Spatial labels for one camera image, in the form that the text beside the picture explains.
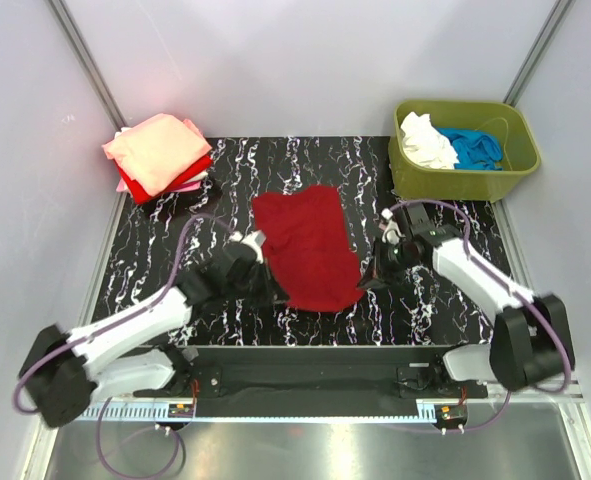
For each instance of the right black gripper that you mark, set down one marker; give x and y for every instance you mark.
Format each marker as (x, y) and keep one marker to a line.
(381, 276)

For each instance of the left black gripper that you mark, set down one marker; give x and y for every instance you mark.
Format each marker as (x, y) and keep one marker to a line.
(270, 289)

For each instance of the dark red t-shirt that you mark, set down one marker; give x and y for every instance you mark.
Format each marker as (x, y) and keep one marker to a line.
(308, 249)

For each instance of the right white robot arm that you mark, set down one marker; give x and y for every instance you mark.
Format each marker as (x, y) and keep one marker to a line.
(531, 340)

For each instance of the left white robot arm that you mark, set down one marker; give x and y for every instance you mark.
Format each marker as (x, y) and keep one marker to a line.
(65, 372)

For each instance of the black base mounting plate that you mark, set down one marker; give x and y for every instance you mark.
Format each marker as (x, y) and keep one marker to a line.
(300, 382)

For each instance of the folded red t-shirt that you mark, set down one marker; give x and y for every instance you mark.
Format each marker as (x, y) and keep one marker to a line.
(139, 194)

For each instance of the crumpled white t-shirt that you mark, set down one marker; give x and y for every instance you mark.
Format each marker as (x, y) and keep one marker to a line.
(424, 145)

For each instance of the folded pink t-shirt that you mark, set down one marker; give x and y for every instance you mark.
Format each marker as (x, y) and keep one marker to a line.
(192, 125)

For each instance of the folded peach t-shirt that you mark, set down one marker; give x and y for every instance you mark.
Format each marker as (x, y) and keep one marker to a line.
(156, 151)

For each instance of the crumpled blue t-shirt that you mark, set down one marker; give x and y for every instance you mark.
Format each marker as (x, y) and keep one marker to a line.
(476, 150)

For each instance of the olive green plastic bin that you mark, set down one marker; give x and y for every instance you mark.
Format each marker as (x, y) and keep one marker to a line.
(520, 155)

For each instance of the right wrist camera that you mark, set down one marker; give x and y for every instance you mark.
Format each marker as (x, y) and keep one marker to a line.
(390, 231)

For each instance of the right aluminium frame post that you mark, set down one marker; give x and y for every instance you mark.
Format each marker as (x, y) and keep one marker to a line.
(538, 49)

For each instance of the aluminium frame post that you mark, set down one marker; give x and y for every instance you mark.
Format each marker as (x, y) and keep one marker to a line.
(82, 52)
(538, 49)

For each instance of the left aluminium frame post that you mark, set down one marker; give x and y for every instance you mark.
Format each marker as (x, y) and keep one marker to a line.
(82, 52)

